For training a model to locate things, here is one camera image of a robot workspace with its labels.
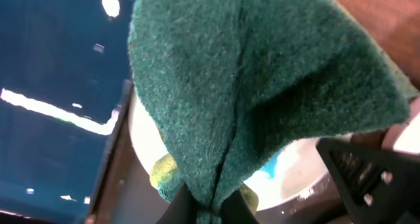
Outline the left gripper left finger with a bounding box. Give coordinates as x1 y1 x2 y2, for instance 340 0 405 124
156 183 199 224

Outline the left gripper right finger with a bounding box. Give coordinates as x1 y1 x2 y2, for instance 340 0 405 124
221 190 259 224

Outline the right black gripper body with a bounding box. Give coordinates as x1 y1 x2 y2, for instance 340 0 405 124
316 138 419 224

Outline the white plate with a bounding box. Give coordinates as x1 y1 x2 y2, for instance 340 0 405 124
381 98 419 155
129 94 327 211

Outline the green yellow scrubbing sponge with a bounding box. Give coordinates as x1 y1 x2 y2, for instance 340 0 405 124
129 0 419 223

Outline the large black serving tray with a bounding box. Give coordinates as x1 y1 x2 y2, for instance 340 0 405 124
87 79 345 223

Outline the small blue water tray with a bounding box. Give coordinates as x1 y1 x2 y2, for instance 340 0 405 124
1 0 135 223

